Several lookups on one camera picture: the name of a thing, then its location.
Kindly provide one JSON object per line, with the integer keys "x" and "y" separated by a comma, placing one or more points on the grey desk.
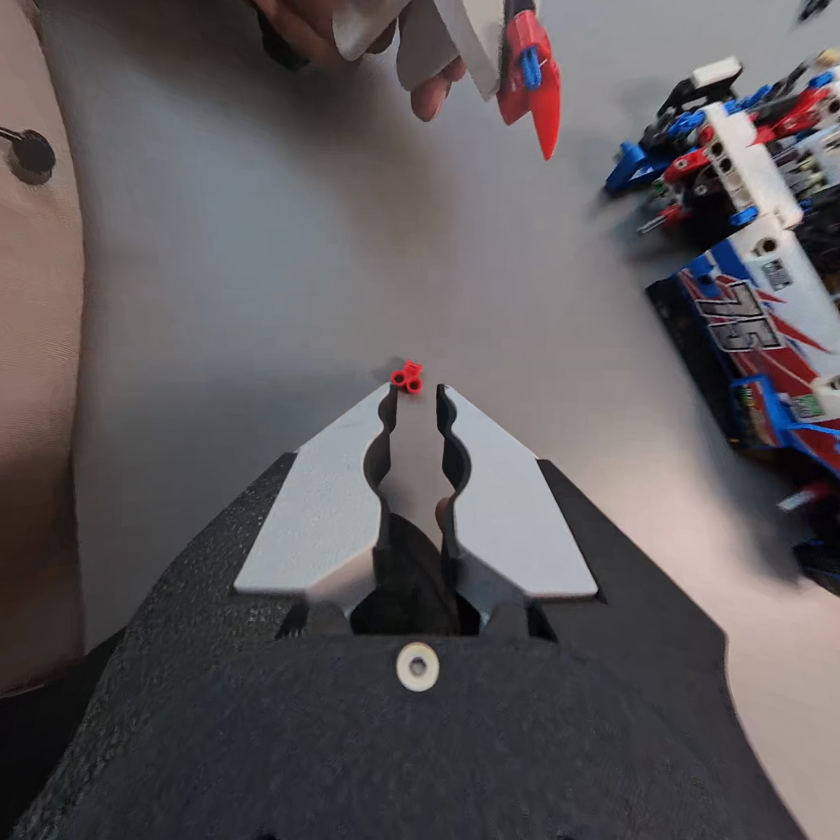
{"x": 262, "y": 262}

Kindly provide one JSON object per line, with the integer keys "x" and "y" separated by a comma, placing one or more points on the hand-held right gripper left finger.
{"x": 308, "y": 525}

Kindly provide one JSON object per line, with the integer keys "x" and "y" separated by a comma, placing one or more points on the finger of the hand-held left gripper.
{"x": 472, "y": 33}

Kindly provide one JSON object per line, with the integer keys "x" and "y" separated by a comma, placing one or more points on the red short brick connector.
{"x": 525, "y": 29}

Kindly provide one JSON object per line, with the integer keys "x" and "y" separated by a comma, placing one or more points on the person's right hand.
{"x": 443, "y": 513}

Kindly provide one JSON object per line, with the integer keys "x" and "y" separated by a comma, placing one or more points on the red long brick connector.
{"x": 544, "y": 118}

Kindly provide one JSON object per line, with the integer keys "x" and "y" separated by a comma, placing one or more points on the black brick connector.
{"x": 814, "y": 8}

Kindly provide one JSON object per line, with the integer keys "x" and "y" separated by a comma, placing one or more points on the person's beige hoodie torso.
{"x": 33, "y": 394}

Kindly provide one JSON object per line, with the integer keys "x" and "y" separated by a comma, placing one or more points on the toy brick race car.
{"x": 754, "y": 295}

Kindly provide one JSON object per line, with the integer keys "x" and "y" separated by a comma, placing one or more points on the person's left hand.
{"x": 295, "y": 26}

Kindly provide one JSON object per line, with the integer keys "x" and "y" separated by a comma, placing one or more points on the blue brick pin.
{"x": 528, "y": 69}

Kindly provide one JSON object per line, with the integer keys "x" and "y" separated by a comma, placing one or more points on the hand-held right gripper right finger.
{"x": 518, "y": 525}

